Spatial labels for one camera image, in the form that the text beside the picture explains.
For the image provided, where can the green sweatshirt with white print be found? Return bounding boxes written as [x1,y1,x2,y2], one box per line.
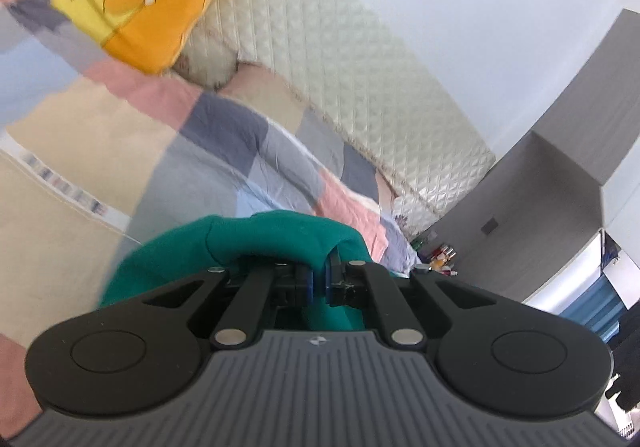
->
[100,210,371,307]

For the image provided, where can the bottles on bedside table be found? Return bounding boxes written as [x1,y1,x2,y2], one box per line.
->
[411,230,458,277]

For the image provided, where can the patchwork colour block duvet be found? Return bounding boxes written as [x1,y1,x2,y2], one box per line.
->
[1,0,418,437]

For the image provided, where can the cream fluffy pillow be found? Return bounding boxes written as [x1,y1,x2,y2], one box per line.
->
[172,22,239,91]

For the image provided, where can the blue curtain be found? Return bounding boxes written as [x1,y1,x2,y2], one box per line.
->
[560,275,627,343]

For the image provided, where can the cream quilted headboard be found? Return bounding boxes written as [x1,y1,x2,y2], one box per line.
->
[198,0,495,237]

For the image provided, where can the grey wall socket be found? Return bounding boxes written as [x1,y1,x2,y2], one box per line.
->
[480,218,499,236]

